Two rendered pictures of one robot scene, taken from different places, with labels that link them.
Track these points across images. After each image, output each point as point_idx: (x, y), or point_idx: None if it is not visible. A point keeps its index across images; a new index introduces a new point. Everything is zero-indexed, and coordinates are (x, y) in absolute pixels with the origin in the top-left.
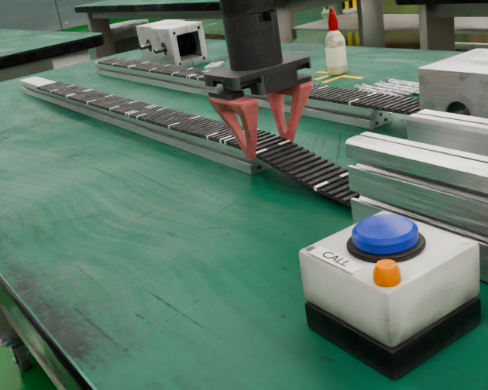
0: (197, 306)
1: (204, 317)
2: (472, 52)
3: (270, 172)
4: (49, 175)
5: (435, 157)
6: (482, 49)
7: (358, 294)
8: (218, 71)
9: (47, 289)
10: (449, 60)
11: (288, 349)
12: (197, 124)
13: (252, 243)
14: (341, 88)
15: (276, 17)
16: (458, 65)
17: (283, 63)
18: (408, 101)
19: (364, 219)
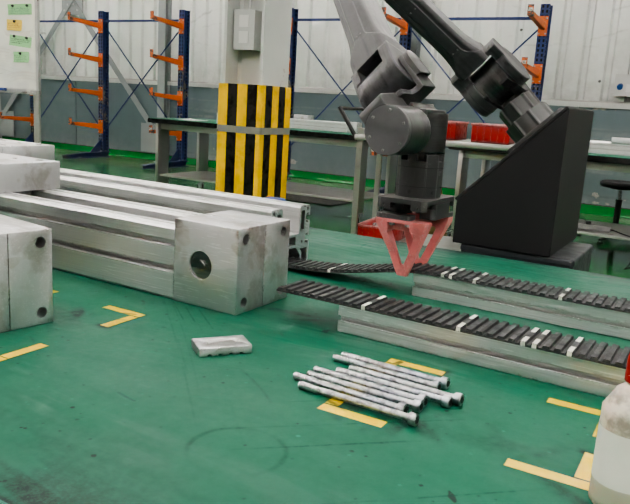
0: (358, 246)
1: (350, 244)
2: (243, 226)
3: (408, 289)
4: None
5: (259, 197)
6: (232, 226)
7: None
8: (442, 195)
9: (444, 251)
10: (263, 221)
11: (307, 239)
12: (536, 287)
13: (361, 259)
14: (426, 319)
15: (399, 158)
16: (254, 217)
17: (390, 193)
18: (311, 289)
19: (282, 199)
